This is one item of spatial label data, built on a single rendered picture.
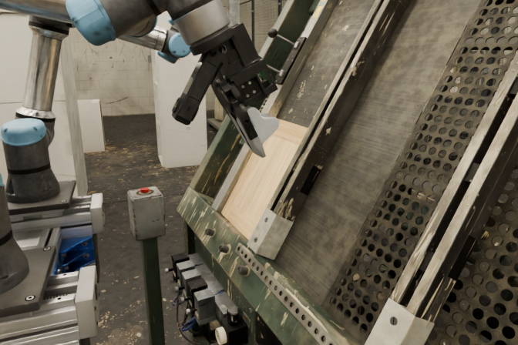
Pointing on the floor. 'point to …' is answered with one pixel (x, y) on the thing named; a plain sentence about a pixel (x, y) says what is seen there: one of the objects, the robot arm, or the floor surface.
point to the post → (153, 291)
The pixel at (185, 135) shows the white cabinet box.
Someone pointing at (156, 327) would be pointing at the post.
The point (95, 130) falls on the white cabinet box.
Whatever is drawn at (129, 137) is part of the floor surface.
